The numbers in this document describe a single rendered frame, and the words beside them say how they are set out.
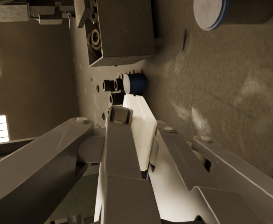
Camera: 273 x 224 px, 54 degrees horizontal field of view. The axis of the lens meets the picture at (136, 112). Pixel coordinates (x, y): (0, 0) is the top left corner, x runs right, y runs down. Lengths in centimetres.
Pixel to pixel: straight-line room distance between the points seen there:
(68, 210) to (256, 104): 240
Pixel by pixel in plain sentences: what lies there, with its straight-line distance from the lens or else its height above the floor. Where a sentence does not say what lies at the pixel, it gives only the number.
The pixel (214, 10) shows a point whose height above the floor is 43.
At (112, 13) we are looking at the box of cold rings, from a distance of 312.
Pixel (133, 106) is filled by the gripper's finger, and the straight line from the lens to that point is 17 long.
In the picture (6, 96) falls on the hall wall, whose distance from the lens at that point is 1063.
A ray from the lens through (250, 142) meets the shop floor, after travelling 220.
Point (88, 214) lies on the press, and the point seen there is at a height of 56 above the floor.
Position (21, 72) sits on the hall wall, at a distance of 1059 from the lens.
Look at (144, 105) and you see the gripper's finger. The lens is 18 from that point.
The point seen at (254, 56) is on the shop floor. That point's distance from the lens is 209.
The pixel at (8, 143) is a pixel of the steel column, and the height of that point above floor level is 222.
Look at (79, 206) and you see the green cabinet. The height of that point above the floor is 114.
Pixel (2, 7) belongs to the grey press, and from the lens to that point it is 357.
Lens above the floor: 145
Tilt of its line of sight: 20 degrees down
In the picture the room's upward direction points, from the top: 97 degrees counter-clockwise
